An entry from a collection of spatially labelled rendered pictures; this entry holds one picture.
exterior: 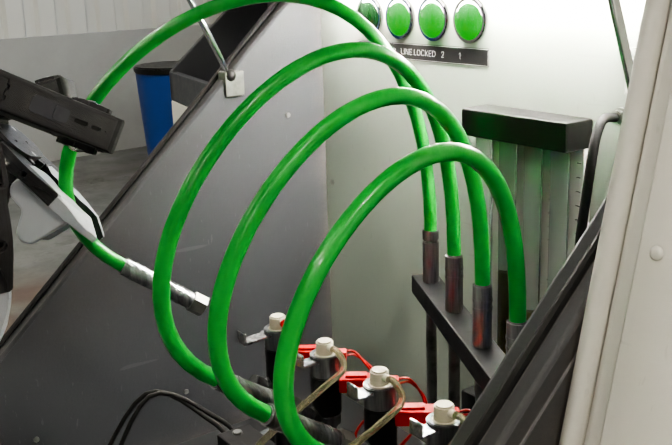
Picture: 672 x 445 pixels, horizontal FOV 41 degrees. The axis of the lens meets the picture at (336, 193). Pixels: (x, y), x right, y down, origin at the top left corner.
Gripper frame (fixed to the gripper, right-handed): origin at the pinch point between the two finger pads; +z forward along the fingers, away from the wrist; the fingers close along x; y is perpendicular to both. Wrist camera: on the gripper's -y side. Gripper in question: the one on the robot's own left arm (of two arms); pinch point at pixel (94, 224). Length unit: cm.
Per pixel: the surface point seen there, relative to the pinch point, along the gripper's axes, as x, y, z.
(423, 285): -9.7, -18.2, 29.0
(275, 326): 1.2, -5.4, 19.7
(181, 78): -363, -4, -73
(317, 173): -37.8, -18.7, 11.8
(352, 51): 11.4, -28.5, 7.2
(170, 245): 18.5, -6.9, 8.1
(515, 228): 19.4, -26.6, 26.3
